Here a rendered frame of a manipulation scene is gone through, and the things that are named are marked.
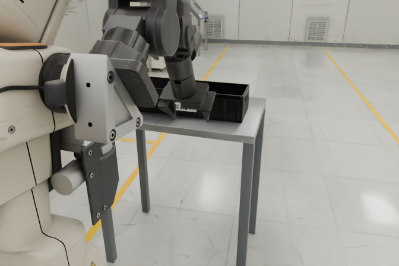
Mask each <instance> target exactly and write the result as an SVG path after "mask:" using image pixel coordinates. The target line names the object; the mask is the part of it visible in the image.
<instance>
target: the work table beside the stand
mask: <svg viewBox="0 0 399 266"><path fill-rule="evenodd" d="M265 107H266V99H265V98H258V97H249V105H248V110H247V112H246V115H245V117H244V119H243V121H242V123H238V122H228V121H218V120H212V119H209V120H208V123H206V121H205V119H201V118H191V117H185V116H176V118H175V119H173V118H172V117H170V116H169V115H165V114H159V113H148V112H140V113H141V115H142V116H143V124H142V126H140V127H139V128H137V129H136V130H135V133H136V141H137V154H138V169H139V177H140V191H141V205H142V212H146V213H148V212H149V210H150V193H149V184H148V167H147V150H146V141H145V131H154V132H163V133H168V134H178V135H187V136H192V137H201V138H210V139H215V140H224V141H233V142H239V143H243V151H242V172H241V183H240V204H239V224H238V236H237V256H236V266H246V258H247V249H248V233H252V234H255V229H256V222H257V208H258V193H259V179H260V171H261V157H262V143H263V135H264V121H265ZM101 224H102V232H103V240H104V248H105V253H106V261H107V262H111V263H114V262H115V261H116V259H117V251H116V242H115V233H114V228H113V218H112V209H111V207H110V208H109V209H108V210H107V212H106V213H105V214H104V215H103V217H102V218H101Z"/></svg>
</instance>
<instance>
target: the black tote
mask: <svg viewBox="0 0 399 266"><path fill-rule="evenodd" d="M149 77H150V76H149ZM150 79H151V81H152V83H153V86H154V88H155V89H156V92H157V94H158V95H159V97H160V95H161V93H162V91H163V89H164V87H165V86H167V84H168V82H169V81H170V80H169V78H164V77H150ZM195 82H196V83H208V86H209V90H208V91H215V92H216V96H215V99H214V102H213V106H212V108H211V112H210V117H209V119H212V120H218V121H228V122H238V123H242V121H243V119H244V117H245V115H246V112H247V110H248V105H249V86H250V84H239V83H224V82H216V81H201V80H195ZM159 100H160V99H159V98H158V101H157V103H156V106H155V107H154V108H150V107H139V106H137V108H138V110H139V111H140V112H148V113H159V114H165V115H168V114H167V113H165V112H163V111H162V110H160V109H159V108H158V106H157V105H158V103H159ZM175 106H176V116H185V117H191V118H201V119H204V116H203V114H202V110H195V109H183V108H181V104H180V102H175Z"/></svg>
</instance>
